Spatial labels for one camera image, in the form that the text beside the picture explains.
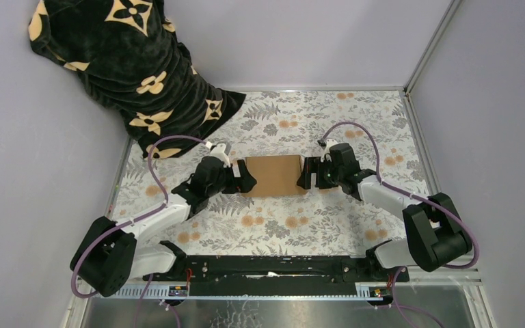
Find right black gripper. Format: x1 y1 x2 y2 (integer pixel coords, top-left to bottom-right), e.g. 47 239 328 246
296 157 343 190

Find brown cardboard box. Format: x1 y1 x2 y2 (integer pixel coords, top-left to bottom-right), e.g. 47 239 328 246
243 154 307 197

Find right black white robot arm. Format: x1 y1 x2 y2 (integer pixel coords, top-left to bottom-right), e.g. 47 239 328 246
297 139 474 282

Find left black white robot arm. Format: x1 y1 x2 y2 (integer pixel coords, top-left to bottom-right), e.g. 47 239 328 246
70 154 257 298

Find floral patterned table mat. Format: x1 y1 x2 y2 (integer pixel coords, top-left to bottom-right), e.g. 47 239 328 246
112 90 429 255

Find black floral plush blanket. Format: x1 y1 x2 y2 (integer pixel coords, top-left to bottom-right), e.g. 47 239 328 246
28 0 245 159

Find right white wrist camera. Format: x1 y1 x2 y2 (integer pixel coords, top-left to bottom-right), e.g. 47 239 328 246
318 139 340 162

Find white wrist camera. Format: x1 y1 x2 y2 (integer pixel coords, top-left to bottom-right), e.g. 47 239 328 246
209 143 230 159
318 139 340 162

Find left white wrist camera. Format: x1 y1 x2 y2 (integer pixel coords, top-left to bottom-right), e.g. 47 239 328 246
209 143 230 159

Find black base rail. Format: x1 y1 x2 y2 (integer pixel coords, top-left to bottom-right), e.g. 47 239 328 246
151 256 409 297

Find aluminium frame rails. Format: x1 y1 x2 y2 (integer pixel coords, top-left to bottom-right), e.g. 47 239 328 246
61 0 499 328

